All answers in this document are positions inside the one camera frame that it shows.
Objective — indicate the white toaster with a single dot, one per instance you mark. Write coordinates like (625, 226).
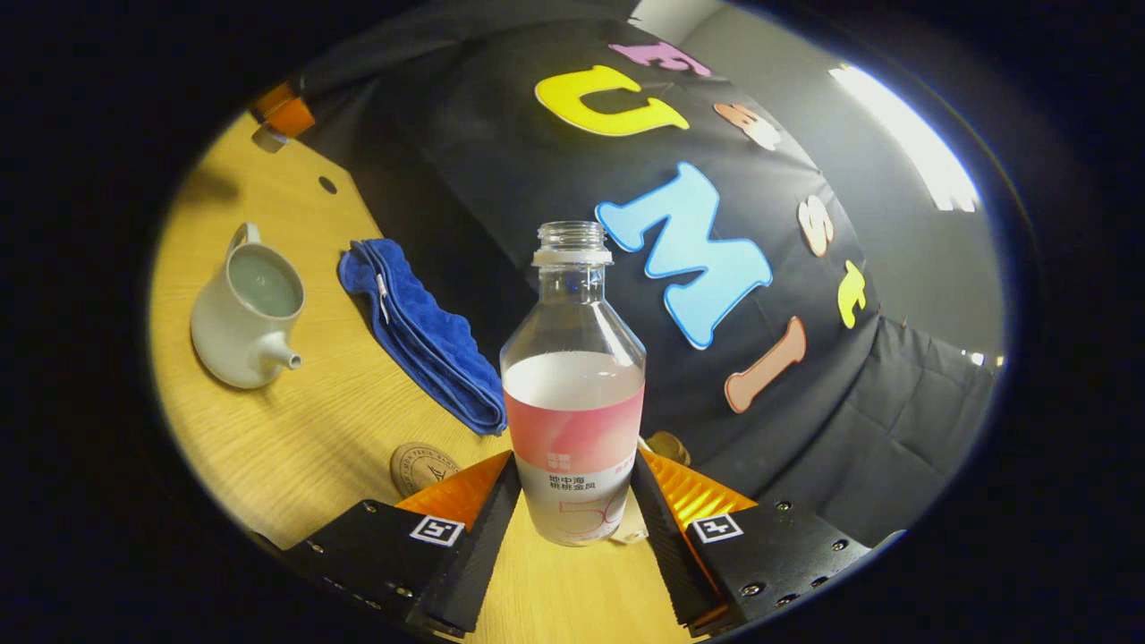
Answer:
(633, 523)

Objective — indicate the folded blue towel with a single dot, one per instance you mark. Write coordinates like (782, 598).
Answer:
(411, 331)

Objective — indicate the ceiling light panel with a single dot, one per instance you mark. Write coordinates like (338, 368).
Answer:
(912, 134)

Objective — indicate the brown bread slice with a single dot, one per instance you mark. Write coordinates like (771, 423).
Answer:
(669, 447)

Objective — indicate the white ceramic teacup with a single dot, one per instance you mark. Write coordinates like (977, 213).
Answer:
(233, 340)

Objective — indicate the white teacup lid blue knob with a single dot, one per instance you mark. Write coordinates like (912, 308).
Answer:
(268, 139)

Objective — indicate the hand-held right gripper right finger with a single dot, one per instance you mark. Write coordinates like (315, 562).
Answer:
(666, 555)

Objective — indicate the round cork coaster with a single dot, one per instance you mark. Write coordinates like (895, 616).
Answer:
(420, 470)

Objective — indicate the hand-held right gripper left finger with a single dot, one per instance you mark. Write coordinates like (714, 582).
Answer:
(483, 555)

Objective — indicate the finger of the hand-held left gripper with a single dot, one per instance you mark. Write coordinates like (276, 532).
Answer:
(286, 112)

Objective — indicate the clear water bottle pink label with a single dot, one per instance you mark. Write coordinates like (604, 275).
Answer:
(572, 429)

